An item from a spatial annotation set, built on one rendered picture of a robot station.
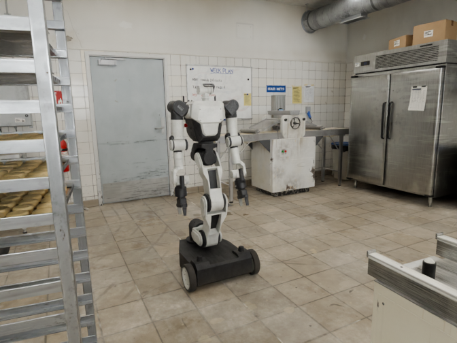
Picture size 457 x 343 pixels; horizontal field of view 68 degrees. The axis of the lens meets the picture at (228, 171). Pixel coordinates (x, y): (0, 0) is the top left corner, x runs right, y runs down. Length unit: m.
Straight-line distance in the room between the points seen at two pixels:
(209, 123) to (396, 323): 1.88
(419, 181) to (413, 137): 0.57
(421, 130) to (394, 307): 4.04
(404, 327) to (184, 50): 4.78
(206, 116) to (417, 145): 3.19
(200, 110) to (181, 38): 2.94
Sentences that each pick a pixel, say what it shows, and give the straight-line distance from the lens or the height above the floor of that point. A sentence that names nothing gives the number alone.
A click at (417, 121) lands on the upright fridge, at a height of 1.10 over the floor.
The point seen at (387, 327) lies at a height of 0.73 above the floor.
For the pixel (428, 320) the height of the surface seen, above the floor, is 0.81.
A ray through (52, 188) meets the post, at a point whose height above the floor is 1.13.
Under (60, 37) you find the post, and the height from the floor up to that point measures 1.55.
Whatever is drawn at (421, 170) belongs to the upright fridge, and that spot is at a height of 0.48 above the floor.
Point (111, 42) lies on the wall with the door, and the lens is 5.07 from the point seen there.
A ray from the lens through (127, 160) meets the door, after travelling 5.09.
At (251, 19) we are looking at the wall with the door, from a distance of 5.90.
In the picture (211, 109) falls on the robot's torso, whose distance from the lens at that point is 2.52.
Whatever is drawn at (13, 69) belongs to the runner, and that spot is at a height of 1.40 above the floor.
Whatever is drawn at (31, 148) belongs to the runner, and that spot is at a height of 1.23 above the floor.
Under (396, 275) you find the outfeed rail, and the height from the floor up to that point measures 0.88.
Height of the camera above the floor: 1.31
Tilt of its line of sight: 11 degrees down
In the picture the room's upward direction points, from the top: 1 degrees counter-clockwise
